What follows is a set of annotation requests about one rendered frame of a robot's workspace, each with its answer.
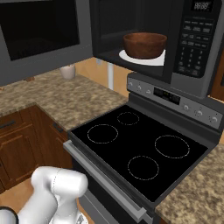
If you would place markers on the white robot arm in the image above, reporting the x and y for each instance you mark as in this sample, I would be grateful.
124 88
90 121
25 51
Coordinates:
59 183

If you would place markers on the white microwave turntable plate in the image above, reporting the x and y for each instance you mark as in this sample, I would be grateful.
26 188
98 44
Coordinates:
145 61

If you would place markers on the brown wooden cupboard door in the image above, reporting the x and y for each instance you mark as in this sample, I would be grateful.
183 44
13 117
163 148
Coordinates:
20 157
51 143

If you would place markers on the brown wooden bowl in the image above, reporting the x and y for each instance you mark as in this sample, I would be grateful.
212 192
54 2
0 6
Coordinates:
144 46

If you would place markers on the grey microwave door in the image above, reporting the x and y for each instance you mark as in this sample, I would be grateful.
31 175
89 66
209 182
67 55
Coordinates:
43 70

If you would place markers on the black oven door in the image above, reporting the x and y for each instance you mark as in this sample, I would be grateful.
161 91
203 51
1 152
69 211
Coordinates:
102 201

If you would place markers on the black and grey microwave oven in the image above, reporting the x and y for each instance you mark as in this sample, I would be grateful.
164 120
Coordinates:
201 83

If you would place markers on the grey stove knob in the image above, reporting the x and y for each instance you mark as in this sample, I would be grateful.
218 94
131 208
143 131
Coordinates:
199 112
139 87
214 119
185 107
148 91
130 84

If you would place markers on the black and grey stove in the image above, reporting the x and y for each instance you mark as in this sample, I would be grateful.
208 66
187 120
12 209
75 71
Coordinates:
140 140

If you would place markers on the white cup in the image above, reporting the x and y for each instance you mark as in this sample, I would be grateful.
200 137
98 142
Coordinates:
68 72

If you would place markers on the brown wooden drawer front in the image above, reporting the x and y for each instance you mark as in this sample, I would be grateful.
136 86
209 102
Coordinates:
11 121

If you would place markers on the brown wooden cupboard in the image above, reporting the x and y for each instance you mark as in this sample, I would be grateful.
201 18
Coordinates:
218 75

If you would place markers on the white post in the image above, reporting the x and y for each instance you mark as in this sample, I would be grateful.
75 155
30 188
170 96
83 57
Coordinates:
110 75

